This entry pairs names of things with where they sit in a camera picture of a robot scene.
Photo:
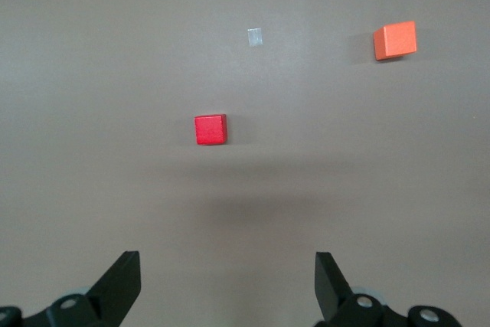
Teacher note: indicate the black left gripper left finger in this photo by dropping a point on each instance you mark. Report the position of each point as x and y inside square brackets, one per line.
[118, 285]

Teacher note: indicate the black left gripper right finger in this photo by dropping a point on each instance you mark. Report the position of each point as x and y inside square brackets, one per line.
[329, 285]

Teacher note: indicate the red wooden block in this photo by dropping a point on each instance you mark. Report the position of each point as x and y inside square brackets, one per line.
[210, 130]

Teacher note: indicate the orange wooden block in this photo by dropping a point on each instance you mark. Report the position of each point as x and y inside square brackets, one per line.
[396, 40]

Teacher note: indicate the clear tape piece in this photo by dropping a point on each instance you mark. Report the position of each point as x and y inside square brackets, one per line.
[254, 38]

